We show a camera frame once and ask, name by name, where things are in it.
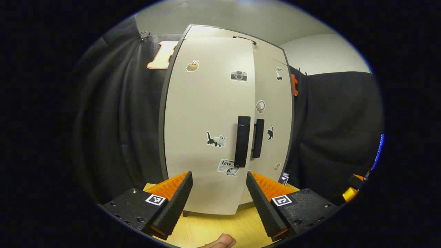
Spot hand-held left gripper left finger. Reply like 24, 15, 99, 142
99, 170, 194, 241

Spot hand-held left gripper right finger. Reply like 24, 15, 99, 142
246, 170, 339, 242

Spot white shoe cabinet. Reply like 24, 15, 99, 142
158, 24, 295, 217

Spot white cabinet door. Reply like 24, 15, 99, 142
164, 37, 256, 215
239, 48, 294, 205

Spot black backdrop cloth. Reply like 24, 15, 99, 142
74, 15, 384, 207

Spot black door handle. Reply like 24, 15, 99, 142
234, 116, 251, 168
252, 119, 265, 159

